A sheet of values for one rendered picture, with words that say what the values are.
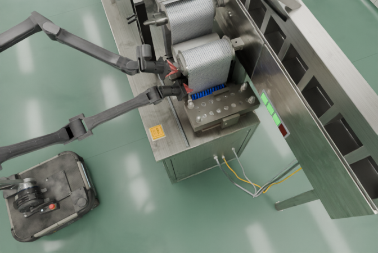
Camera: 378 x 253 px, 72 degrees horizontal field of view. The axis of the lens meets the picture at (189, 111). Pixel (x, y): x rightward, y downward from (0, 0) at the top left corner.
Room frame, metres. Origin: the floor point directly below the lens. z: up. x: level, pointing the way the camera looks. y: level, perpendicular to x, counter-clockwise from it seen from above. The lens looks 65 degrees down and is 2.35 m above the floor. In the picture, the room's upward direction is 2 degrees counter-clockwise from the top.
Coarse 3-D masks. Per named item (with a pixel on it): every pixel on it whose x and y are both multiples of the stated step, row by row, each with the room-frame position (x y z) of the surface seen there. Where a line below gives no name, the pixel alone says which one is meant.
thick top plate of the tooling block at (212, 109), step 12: (240, 84) 0.78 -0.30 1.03; (204, 96) 0.71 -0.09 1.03; (216, 96) 0.71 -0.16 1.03; (228, 96) 0.71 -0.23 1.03; (240, 96) 0.71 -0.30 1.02; (204, 108) 0.64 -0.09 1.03; (216, 108) 0.64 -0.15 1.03; (228, 108) 0.63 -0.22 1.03; (240, 108) 0.63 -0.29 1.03; (252, 108) 0.64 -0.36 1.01; (192, 120) 0.57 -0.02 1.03; (204, 120) 0.56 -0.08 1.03; (216, 120) 0.57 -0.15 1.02
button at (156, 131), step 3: (156, 126) 0.58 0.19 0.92; (159, 126) 0.58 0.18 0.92; (150, 129) 0.56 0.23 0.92; (153, 129) 0.56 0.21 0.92; (156, 129) 0.56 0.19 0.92; (159, 129) 0.56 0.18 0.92; (162, 129) 0.56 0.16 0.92; (153, 132) 0.55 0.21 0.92; (156, 132) 0.55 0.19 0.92; (159, 132) 0.55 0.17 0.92; (162, 132) 0.54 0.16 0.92; (153, 135) 0.53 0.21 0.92; (156, 135) 0.53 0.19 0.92; (159, 135) 0.52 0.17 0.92; (162, 135) 0.53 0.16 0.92; (153, 138) 0.51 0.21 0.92; (156, 138) 0.51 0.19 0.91
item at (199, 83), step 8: (208, 72) 0.76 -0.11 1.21; (216, 72) 0.78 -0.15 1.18; (224, 72) 0.79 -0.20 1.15; (192, 80) 0.73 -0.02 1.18; (200, 80) 0.75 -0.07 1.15; (208, 80) 0.76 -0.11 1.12; (216, 80) 0.78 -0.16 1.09; (224, 80) 0.80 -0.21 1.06; (192, 88) 0.73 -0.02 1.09; (200, 88) 0.75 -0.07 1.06; (208, 88) 0.76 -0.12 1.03
